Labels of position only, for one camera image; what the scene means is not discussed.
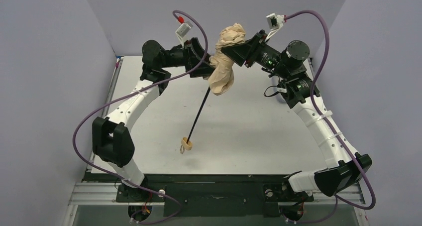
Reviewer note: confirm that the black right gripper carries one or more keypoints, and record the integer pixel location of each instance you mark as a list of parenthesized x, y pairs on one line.
[(254, 47)]

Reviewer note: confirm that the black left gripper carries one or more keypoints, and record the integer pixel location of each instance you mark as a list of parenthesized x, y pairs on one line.
[(192, 55)]

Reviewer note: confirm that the beige umbrella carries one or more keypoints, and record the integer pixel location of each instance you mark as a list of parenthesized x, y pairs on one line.
[(222, 78)]

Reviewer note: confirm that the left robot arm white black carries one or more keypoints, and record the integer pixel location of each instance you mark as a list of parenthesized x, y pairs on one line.
[(112, 141)]

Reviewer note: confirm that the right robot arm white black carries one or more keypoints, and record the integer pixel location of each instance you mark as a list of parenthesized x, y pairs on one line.
[(344, 164)]

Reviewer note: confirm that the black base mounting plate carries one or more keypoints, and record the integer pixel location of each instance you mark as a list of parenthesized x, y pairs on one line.
[(215, 195)]

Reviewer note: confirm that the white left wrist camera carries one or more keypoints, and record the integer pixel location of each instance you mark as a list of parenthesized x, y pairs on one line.
[(183, 29)]

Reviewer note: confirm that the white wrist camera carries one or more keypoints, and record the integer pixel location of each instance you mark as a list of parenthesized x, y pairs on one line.
[(183, 29), (275, 22)]

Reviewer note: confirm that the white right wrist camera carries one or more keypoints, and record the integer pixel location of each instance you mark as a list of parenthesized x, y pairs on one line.
[(275, 22)]

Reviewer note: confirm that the aluminium front rail frame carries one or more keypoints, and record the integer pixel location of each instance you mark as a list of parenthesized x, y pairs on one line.
[(94, 204)]

